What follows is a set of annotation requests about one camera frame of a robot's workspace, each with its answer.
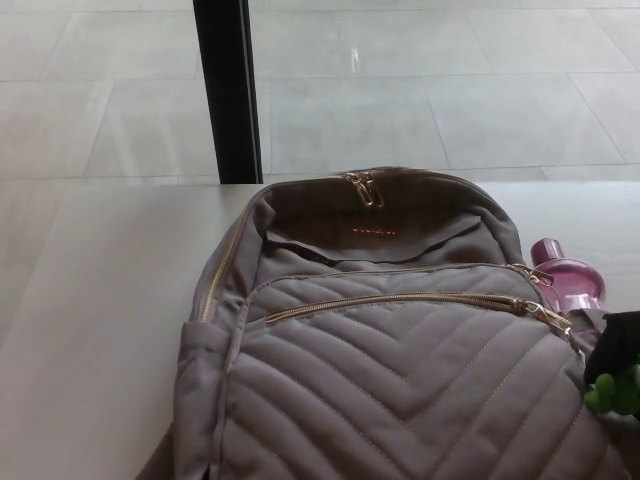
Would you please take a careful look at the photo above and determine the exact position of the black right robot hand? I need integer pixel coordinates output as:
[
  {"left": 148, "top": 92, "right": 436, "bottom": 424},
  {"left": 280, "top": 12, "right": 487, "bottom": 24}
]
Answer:
[{"left": 586, "top": 310, "right": 640, "bottom": 417}]

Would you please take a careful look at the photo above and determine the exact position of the green plush keychain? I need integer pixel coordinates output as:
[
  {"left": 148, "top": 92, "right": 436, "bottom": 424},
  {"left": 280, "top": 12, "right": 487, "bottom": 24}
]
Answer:
[{"left": 583, "top": 363, "right": 640, "bottom": 416}]

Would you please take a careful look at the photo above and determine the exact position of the grey quilted backpack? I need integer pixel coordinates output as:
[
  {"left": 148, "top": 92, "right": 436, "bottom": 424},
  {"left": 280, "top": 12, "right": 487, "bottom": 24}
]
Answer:
[{"left": 174, "top": 167, "right": 640, "bottom": 480}]

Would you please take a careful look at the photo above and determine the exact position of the pink transparent water bottle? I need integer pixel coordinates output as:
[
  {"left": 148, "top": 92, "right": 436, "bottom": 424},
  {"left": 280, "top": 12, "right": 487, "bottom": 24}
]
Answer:
[{"left": 529, "top": 238, "right": 608, "bottom": 314}]

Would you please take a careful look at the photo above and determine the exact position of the black window frame post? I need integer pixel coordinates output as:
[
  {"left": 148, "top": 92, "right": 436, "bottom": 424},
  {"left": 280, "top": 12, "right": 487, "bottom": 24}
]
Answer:
[{"left": 192, "top": 0, "right": 264, "bottom": 187}]

